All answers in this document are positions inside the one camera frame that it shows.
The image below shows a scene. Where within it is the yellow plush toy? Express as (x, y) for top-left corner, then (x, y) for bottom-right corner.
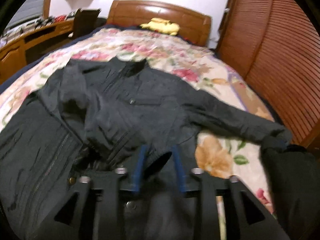
(140, 18), (180, 36)

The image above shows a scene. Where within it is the black folded garment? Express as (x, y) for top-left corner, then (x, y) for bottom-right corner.
(260, 137), (319, 239)

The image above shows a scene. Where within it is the wooden headboard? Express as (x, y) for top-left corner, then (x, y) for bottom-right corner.
(106, 0), (212, 47)

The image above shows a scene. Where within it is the black jacket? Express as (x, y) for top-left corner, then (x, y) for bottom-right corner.
(1, 58), (292, 239)

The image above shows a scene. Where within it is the wooden desk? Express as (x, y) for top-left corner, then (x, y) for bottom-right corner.
(0, 20), (73, 83)

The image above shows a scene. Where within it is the grey window blind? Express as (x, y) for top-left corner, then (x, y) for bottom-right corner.
(6, 0), (44, 28)

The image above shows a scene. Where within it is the wooden louvered wardrobe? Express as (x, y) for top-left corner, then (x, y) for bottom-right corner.
(217, 0), (319, 153)

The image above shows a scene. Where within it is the floral bed blanket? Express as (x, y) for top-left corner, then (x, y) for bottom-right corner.
(1, 28), (274, 212)

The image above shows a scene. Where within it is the dark wooden chair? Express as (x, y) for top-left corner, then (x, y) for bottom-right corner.
(72, 8), (101, 39)

